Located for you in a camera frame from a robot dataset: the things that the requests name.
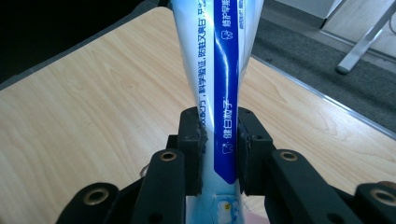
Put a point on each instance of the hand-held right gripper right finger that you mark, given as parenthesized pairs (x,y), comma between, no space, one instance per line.
(253,155)

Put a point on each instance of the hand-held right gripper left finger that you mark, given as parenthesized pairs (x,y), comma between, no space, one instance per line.
(191,149)

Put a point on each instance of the blue and white toothpaste tube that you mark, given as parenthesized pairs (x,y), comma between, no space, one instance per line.
(224,77)

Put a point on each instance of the white cabinet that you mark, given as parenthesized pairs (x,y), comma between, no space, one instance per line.
(305,6)

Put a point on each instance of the white metal desk frame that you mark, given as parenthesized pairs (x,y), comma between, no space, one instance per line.
(364,40)

